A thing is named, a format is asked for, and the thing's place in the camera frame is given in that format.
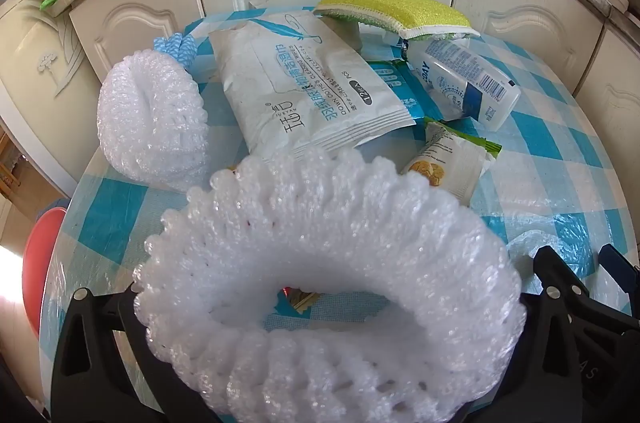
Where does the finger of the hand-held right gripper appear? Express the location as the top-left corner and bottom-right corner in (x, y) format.
(599, 244), (640, 299)

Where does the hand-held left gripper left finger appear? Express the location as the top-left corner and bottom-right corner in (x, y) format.
(50, 288), (221, 423)

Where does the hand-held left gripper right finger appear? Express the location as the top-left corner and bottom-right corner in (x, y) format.
(465, 245), (640, 423)

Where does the orange red plastic basin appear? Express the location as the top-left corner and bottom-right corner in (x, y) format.
(21, 207), (68, 339)

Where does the white bottle with blue label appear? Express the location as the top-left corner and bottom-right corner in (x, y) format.
(400, 35), (522, 131)

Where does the large white foam net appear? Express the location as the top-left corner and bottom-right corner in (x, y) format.
(132, 148), (528, 423)

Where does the blue green cartoon wipes packet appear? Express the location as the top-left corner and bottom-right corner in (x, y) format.
(367, 59), (473, 121)

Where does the white wet wipes packet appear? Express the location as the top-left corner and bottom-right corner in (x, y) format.
(207, 12), (416, 164)

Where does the clear plastic sheet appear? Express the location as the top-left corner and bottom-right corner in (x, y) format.
(490, 203), (616, 284)

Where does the blue white checked tablecloth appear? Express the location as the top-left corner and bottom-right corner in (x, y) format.
(39, 10), (640, 404)

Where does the green white cookie packet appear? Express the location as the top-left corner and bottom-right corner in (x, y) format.
(400, 117), (502, 206)

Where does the red gold candy wrapper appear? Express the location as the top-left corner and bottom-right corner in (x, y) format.
(274, 285), (321, 316)

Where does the white refrigerator with flower relief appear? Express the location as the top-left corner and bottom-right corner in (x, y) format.
(0, 0), (101, 198)

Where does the blue white patterned cloth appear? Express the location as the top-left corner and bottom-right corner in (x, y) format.
(152, 32), (198, 68)

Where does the green sponge brush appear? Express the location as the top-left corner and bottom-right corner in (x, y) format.
(314, 0), (482, 51)

